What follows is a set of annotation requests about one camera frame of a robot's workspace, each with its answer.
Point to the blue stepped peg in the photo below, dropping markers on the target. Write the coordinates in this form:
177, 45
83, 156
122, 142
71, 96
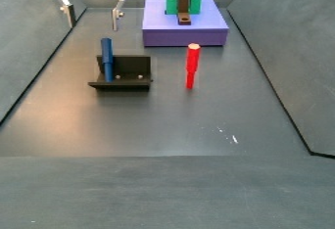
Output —
107, 58

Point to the black angle fixture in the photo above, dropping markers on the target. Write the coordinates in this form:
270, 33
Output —
130, 72

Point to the green block left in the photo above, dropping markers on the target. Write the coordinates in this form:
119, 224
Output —
171, 10

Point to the green block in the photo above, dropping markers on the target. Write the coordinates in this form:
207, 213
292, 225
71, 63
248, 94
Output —
195, 4
171, 10

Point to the brown slotted block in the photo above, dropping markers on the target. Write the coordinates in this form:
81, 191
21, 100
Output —
183, 15

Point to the green block right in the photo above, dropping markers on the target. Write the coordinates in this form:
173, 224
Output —
195, 4

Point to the red hexagonal peg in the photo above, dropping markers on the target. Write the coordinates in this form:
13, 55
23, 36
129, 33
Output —
191, 63

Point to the purple base block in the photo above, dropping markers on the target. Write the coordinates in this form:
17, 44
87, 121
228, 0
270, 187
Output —
209, 29

